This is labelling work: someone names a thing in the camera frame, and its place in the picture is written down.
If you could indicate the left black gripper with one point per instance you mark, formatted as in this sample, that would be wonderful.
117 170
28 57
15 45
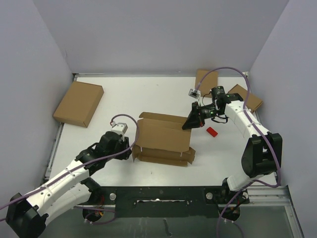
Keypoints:
124 144

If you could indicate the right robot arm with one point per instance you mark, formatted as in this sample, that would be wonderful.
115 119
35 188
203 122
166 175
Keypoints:
263 151

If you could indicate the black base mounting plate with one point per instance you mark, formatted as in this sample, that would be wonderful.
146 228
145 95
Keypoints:
169 201

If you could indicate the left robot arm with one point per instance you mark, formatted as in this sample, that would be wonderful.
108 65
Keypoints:
28 215

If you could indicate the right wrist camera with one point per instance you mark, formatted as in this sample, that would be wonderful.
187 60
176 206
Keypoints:
195 94

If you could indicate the small red block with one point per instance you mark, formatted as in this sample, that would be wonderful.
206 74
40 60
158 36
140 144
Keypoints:
212 132

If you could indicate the upright folded cardboard box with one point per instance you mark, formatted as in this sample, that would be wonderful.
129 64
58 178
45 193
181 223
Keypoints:
209 82

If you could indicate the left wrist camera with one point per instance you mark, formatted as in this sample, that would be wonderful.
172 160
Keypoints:
119 128

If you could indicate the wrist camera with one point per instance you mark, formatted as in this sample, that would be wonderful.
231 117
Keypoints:
119 128
195 94

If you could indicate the large folded cardboard box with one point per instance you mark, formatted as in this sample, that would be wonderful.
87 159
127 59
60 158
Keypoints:
79 104

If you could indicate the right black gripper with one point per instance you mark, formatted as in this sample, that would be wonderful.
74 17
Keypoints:
194 120

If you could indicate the brown cardboard box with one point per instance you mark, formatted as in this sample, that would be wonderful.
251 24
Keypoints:
163 141

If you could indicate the aluminium table frame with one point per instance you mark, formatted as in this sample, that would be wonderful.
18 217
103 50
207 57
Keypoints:
124 99

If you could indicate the small folded cardboard box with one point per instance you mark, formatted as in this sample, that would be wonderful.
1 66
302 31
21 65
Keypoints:
253 102

